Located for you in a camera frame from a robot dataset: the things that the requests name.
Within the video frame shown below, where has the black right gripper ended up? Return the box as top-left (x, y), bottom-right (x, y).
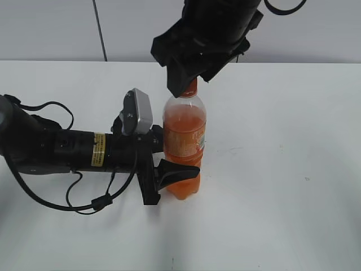
top-left (151, 8), bottom-right (263, 98)

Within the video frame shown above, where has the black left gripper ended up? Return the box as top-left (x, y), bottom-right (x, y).
top-left (134, 125), bottom-right (200, 206)

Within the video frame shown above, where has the orange bottle cap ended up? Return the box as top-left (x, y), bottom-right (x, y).
top-left (180, 78), bottom-right (197, 98)

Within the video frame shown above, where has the orange soda plastic bottle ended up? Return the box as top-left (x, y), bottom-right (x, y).
top-left (162, 90), bottom-right (208, 202)

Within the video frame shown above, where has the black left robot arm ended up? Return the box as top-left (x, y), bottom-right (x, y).
top-left (1, 89), bottom-right (200, 212)

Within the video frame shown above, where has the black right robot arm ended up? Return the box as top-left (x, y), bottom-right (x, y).
top-left (151, 0), bottom-right (263, 98)

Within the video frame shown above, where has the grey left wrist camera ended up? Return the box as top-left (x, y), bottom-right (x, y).
top-left (119, 88), bottom-right (153, 136)

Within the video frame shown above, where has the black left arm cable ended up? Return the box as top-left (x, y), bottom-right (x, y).
top-left (4, 101), bottom-right (139, 215)

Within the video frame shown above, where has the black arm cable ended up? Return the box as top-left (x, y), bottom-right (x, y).
top-left (4, 101), bottom-right (139, 215)
top-left (263, 0), bottom-right (307, 15)

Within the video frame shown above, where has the left black wall cable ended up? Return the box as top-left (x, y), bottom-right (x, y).
top-left (92, 0), bottom-right (108, 63)

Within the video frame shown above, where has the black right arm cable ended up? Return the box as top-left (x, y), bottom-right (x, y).
top-left (263, 0), bottom-right (307, 15)

